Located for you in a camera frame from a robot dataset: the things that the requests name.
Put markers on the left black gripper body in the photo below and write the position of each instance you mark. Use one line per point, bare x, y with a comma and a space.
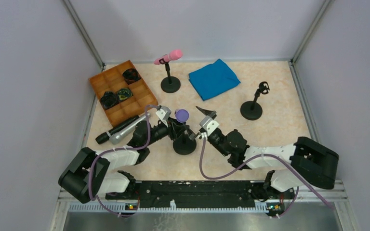
175, 126

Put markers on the yellow-green bundle in tray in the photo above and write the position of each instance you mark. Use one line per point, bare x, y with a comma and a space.
123, 94

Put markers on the silver microphone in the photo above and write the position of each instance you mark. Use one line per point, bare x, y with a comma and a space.
130, 127

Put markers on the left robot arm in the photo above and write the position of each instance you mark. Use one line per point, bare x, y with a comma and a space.
93, 173

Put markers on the orange compartment tray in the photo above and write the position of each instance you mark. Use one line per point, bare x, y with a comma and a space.
112, 80

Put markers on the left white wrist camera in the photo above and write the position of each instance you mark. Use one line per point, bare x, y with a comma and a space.
163, 113

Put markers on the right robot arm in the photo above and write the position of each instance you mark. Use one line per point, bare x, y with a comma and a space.
305, 162

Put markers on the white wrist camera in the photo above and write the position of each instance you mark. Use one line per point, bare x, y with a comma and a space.
208, 121
163, 113

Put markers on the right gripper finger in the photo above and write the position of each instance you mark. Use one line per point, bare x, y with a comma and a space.
210, 113
193, 136

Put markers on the black item in tray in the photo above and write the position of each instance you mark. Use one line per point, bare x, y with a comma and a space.
131, 75

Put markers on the black bundle in tray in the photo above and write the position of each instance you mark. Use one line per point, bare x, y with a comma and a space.
109, 100

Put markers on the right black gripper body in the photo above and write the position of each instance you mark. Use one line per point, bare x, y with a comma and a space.
215, 135

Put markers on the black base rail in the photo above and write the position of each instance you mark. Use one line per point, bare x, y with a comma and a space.
200, 194

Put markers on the pink microphone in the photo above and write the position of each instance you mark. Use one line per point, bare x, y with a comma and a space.
172, 56

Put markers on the blue folded cloth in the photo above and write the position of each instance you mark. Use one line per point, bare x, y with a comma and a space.
213, 79

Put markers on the purple microphone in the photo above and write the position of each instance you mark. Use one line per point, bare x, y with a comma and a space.
182, 115

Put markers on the black mic stand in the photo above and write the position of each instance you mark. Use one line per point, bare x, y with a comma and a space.
169, 84
251, 110
184, 146

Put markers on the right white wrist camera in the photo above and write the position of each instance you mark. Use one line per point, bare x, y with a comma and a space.
208, 121

